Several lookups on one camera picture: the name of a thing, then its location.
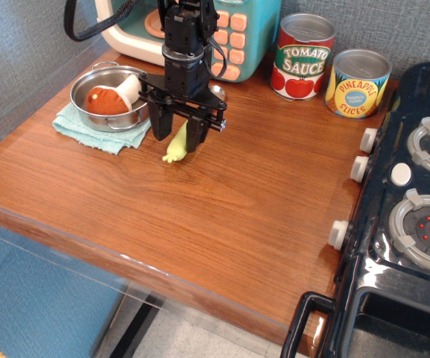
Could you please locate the light blue cloth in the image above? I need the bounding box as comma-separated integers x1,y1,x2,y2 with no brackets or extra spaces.
52,103,151,155

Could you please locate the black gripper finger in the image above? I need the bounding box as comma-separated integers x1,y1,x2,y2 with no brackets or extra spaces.
148,101,173,141
186,117,210,153

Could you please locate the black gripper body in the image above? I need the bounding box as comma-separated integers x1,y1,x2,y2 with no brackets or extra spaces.
139,51,227,131

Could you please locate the silver metal pot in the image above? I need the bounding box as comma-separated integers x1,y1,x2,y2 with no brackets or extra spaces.
70,62,150,133

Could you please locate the teal toy microwave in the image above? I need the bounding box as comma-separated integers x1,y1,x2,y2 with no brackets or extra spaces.
102,0,281,83

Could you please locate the tomato sauce can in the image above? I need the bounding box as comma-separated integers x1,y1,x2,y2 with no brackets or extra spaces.
271,13,336,100

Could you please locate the black cable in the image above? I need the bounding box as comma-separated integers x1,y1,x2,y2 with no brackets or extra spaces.
63,0,141,43

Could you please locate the yellow handled metal spoon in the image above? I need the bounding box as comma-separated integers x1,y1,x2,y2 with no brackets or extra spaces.
162,85,226,163

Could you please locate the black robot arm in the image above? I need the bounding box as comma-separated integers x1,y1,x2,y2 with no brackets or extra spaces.
139,1,227,152

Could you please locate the plush mushroom toy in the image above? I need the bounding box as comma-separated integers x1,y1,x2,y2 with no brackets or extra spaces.
85,75,141,116

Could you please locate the pineapple slices can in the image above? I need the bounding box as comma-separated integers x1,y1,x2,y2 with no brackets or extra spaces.
325,49,392,119

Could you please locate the black toy stove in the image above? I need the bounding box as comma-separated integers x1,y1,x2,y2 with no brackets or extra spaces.
282,62,430,357

